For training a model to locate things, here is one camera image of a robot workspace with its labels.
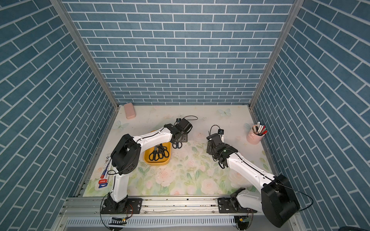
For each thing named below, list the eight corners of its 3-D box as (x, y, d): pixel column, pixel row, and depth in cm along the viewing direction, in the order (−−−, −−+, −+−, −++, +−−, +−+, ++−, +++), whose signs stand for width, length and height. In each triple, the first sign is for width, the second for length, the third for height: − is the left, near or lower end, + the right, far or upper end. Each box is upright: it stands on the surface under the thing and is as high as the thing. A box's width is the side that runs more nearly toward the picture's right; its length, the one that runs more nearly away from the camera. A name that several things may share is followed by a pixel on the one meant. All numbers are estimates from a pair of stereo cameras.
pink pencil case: (127, 120, 114) (126, 118, 112) (124, 106, 124) (123, 104, 122) (137, 117, 116) (136, 115, 114) (133, 103, 126) (132, 101, 124)
